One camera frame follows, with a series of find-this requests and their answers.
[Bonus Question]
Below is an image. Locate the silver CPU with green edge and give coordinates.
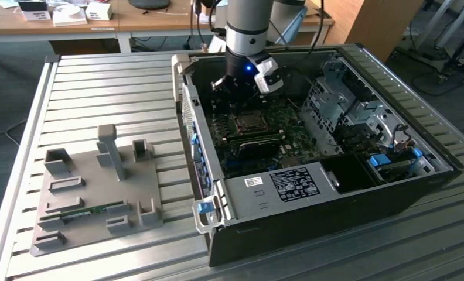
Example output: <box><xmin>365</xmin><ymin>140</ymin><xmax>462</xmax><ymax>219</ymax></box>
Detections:
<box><xmin>238</xmin><ymin>113</ymin><xmax>265</xmax><ymax>128</ymax></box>

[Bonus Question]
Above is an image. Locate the metal socket cover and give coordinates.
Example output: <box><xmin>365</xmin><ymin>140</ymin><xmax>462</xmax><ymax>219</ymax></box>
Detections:
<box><xmin>233</xmin><ymin>111</ymin><xmax>272</xmax><ymax>132</ymax></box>

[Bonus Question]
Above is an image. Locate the CPU socket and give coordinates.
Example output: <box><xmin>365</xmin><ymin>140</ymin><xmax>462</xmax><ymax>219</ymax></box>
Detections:
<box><xmin>230</xmin><ymin>109</ymin><xmax>274</xmax><ymax>134</ymax></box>

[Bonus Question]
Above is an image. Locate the black RAM slot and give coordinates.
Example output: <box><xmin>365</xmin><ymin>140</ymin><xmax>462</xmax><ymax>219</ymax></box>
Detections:
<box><xmin>229</xmin><ymin>136</ymin><xmax>284</xmax><ymax>146</ymax></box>
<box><xmin>225</xmin><ymin>131</ymin><xmax>284</xmax><ymax>141</ymax></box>

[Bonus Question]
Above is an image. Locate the black graphics card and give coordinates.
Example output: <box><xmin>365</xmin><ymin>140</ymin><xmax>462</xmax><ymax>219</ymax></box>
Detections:
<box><xmin>234</xmin><ymin>139</ymin><xmax>284</xmax><ymax>162</ymax></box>

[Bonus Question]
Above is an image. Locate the green motherboard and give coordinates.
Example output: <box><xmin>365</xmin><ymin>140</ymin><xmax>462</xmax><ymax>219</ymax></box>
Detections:
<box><xmin>206</xmin><ymin>98</ymin><xmax>337</xmax><ymax>179</ymax></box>

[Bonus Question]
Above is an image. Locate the silver drive cage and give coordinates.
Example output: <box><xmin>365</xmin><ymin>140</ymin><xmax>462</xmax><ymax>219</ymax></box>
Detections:
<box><xmin>301</xmin><ymin>57</ymin><xmax>389</xmax><ymax>156</ymax></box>

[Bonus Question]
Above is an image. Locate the wooden desk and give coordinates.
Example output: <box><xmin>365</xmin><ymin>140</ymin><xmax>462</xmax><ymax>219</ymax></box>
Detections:
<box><xmin>0</xmin><ymin>0</ymin><xmax>119</xmax><ymax>54</ymax></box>
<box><xmin>115</xmin><ymin>0</ymin><xmax>337</xmax><ymax>53</ymax></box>

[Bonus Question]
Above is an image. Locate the dark round object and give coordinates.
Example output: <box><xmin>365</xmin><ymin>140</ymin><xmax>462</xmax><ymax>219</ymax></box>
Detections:
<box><xmin>127</xmin><ymin>0</ymin><xmax>172</xmax><ymax>10</ymax></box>

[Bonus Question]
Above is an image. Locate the grey power supply unit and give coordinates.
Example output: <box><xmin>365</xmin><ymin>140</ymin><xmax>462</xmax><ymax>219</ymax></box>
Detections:
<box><xmin>214</xmin><ymin>162</ymin><xmax>340</xmax><ymax>226</ymax></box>

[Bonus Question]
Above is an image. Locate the wooden cabinet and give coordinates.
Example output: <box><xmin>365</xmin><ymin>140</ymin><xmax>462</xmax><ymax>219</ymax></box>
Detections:
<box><xmin>344</xmin><ymin>0</ymin><xmax>426</xmax><ymax>64</ymax></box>

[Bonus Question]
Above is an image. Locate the blue case latch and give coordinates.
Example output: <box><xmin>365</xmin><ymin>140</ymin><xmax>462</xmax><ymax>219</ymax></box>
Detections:
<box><xmin>197</xmin><ymin>201</ymin><xmax>214</xmax><ymax>217</ymax></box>

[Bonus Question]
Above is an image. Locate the white labelled box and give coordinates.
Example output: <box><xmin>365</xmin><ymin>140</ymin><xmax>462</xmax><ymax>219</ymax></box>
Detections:
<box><xmin>83</xmin><ymin>2</ymin><xmax>114</xmax><ymax>22</ymax></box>
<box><xmin>21</xmin><ymin>10</ymin><xmax>53</xmax><ymax>22</ymax></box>

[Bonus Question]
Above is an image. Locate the blue disk carrier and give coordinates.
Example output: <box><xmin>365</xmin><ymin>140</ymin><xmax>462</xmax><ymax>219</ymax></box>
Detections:
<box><xmin>366</xmin><ymin>154</ymin><xmax>392</xmax><ymax>169</ymax></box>

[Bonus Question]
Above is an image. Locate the white round holder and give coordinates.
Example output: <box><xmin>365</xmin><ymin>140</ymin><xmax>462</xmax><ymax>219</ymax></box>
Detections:
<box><xmin>51</xmin><ymin>4</ymin><xmax>89</xmax><ymax>28</ymax></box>

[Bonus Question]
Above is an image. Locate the grey parts rack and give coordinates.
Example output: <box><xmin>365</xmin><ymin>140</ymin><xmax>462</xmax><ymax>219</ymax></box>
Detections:
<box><xmin>27</xmin><ymin>124</ymin><xmax>165</xmax><ymax>258</ymax></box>

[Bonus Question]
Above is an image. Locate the black open PC case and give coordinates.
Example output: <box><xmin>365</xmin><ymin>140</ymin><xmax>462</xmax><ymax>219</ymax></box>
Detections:
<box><xmin>170</xmin><ymin>43</ymin><xmax>464</xmax><ymax>268</ymax></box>

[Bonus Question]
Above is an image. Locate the green RAM stick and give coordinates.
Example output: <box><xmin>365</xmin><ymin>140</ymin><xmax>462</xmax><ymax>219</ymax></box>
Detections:
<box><xmin>58</xmin><ymin>205</ymin><xmax>123</xmax><ymax>220</ymax></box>

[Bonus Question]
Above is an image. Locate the small black device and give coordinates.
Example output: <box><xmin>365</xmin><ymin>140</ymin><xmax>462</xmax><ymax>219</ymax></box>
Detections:
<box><xmin>15</xmin><ymin>0</ymin><xmax>47</xmax><ymax>12</ymax></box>

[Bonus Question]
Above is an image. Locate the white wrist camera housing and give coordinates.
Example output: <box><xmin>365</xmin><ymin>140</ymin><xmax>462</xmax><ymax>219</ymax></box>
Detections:
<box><xmin>252</xmin><ymin>54</ymin><xmax>285</xmax><ymax>95</ymax></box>

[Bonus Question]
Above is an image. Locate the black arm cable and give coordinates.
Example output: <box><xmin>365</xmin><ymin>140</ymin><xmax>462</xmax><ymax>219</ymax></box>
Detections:
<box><xmin>304</xmin><ymin>0</ymin><xmax>326</xmax><ymax>58</ymax></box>

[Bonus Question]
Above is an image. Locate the coloured wire bundle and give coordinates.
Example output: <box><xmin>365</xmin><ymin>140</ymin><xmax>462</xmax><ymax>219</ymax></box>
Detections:
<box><xmin>388</xmin><ymin>123</ymin><xmax>417</xmax><ymax>153</ymax></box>

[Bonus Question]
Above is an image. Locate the blue plastic rail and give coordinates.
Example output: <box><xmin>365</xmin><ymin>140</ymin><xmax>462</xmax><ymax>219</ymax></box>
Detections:
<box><xmin>410</xmin><ymin>148</ymin><xmax>426</xmax><ymax>176</ymax></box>

